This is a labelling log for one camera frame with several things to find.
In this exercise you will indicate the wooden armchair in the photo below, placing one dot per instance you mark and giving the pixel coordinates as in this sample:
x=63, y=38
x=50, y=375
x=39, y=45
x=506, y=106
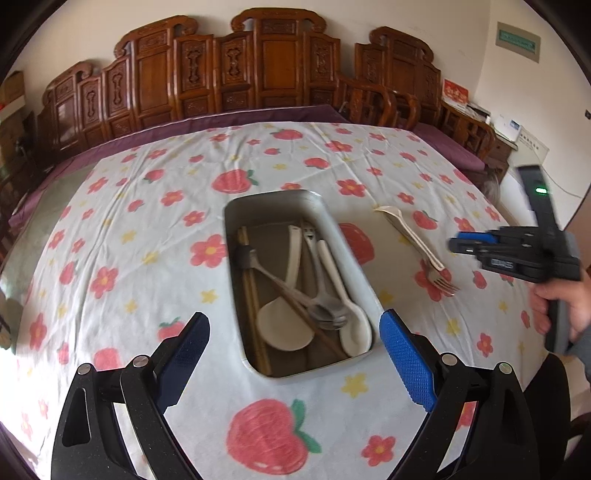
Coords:
x=408, y=110
x=369, y=99

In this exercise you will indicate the person's right forearm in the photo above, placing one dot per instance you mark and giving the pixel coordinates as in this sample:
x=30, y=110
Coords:
x=582, y=355

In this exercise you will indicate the wooden glass cabinet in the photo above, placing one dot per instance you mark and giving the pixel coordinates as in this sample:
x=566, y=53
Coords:
x=16, y=143

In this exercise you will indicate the cream rice paddle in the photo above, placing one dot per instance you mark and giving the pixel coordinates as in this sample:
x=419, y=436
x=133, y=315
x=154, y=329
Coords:
x=281, y=327

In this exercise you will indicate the red card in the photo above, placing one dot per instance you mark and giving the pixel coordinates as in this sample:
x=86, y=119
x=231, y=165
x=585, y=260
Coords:
x=456, y=94

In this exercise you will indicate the brown wooden chopstick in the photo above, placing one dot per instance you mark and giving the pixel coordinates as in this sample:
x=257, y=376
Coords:
x=258, y=314
x=251, y=295
x=330, y=341

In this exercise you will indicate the carved wooden bench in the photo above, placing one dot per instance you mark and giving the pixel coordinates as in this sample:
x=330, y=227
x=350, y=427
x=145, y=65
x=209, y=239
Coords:
x=277, y=64
x=157, y=78
x=74, y=110
x=406, y=69

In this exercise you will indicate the wooden side chair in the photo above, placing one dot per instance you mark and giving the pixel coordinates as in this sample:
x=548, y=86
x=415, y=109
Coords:
x=466, y=131

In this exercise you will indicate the person's black clothing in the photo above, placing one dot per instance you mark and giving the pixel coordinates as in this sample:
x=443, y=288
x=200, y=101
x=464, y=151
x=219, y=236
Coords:
x=551, y=392

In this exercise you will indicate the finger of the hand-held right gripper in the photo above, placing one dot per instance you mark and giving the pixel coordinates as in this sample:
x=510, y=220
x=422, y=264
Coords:
x=466, y=249
x=473, y=237

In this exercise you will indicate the large cream spoon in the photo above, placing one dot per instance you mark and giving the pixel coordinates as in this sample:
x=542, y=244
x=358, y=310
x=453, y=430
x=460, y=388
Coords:
x=355, y=334

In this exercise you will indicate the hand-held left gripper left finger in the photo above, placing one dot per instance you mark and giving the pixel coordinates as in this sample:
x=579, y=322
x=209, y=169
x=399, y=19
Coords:
x=184, y=360

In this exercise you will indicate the cardboard box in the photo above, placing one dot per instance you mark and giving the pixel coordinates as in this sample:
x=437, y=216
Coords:
x=11, y=90

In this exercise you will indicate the white floral strawberry tablecloth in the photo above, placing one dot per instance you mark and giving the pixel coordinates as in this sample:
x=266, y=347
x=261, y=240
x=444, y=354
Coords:
x=138, y=258

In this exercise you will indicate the cream plastic spork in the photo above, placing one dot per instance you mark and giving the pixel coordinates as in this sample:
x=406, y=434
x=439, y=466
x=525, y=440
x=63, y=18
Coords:
x=415, y=240

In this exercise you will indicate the grey rectangular tray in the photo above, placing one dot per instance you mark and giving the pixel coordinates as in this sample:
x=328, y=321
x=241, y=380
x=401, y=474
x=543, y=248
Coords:
x=352, y=263

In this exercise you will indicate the person's right hand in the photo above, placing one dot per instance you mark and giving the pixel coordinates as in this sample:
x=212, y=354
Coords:
x=577, y=304

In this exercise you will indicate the green framed wall sign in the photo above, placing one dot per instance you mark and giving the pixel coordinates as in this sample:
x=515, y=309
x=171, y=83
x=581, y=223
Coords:
x=518, y=41

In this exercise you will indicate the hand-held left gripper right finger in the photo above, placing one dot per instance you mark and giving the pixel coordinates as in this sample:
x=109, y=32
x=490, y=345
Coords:
x=408, y=364

